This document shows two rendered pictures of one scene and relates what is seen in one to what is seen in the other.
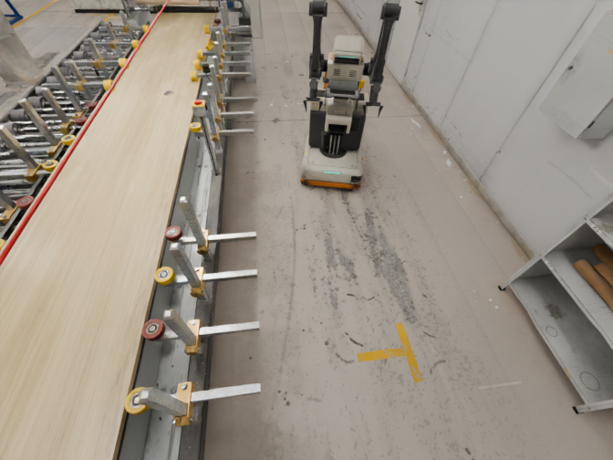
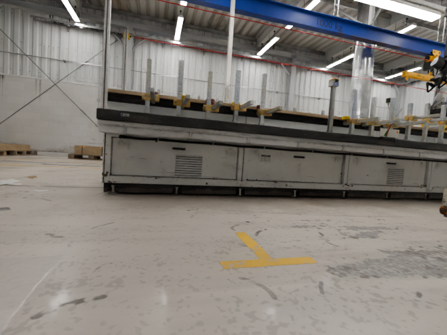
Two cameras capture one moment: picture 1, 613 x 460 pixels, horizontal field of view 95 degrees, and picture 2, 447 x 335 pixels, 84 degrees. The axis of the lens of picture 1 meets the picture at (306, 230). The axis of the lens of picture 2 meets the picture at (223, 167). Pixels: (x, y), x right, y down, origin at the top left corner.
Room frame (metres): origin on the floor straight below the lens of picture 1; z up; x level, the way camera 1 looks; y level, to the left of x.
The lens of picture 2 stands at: (0.33, -1.70, 0.41)
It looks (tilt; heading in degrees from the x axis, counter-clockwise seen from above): 3 degrees down; 85
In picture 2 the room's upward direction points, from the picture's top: 4 degrees clockwise
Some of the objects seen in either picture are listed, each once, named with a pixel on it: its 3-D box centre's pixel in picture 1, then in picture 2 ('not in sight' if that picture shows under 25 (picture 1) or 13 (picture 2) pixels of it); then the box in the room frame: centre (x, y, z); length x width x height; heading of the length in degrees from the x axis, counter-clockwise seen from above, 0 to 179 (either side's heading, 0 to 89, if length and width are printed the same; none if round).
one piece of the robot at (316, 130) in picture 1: (337, 119); not in sight; (2.64, -0.24, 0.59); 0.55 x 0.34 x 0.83; 87
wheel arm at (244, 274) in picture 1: (212, 277); (243, 107); (0.66, 0.44, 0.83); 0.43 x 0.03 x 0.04; 100
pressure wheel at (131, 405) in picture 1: (143, 402); not in sight; (0.13, 0.55, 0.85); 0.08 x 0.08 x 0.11
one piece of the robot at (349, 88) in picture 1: (341, 96); not in sight; (2.25, -0.22, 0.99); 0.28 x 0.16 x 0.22; 87
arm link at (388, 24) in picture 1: (382, 47); not in sight; (2.07, -0.42, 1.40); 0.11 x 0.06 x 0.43; 87
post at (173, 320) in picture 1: (188, 337); (208, 100); (0.36, 0.46, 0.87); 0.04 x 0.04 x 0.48; 10
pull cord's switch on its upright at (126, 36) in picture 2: not in sight; (125, 77); (-0.63, 1.40, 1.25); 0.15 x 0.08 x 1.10; 10
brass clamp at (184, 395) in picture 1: (184, 403); (181, 103); (0.14, 0.41, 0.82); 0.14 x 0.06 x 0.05; 10
